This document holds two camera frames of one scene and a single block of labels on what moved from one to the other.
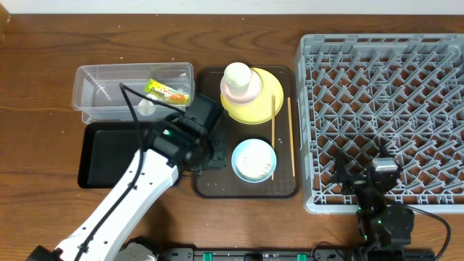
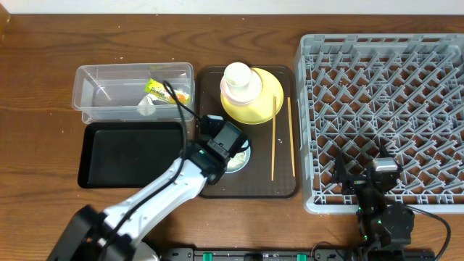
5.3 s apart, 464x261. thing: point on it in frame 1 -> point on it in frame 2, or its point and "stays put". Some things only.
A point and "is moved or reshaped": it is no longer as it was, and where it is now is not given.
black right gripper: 357,182 stays put
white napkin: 146,107 stays put
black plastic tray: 105,150 stays put
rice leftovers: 254,159 -> 237,161
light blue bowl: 254,160 is moved or reshaped
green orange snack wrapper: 165,93 stays put
